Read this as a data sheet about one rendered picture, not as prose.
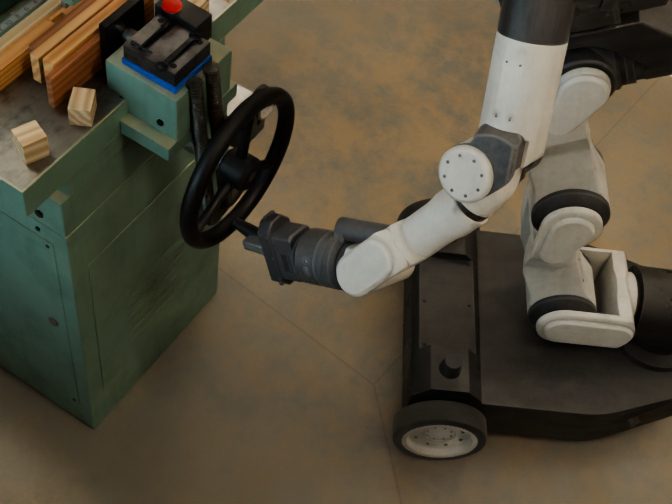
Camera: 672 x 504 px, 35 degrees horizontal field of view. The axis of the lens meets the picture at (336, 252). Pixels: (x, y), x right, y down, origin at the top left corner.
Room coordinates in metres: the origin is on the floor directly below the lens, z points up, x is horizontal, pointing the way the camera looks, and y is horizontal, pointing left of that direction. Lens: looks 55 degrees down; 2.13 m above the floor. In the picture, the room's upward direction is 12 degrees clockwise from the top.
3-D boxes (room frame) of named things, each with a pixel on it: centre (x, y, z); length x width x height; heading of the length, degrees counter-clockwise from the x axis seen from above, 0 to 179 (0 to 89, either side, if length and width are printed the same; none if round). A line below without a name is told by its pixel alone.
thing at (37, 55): (1.16, 0.46, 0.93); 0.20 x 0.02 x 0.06; 157
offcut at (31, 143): (0.94, 0.46, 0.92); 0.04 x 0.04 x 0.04; 46
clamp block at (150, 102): (1.13, 0.31, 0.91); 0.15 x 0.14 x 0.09; 157
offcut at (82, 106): (1.02, 0.41, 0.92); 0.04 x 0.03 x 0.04; 7
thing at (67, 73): (1.14, 0.42, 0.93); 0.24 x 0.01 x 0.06; 157
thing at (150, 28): (1.13, 0.30, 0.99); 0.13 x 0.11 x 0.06; 157
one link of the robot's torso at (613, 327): (1.34, -0.54, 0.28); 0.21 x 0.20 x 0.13; 97
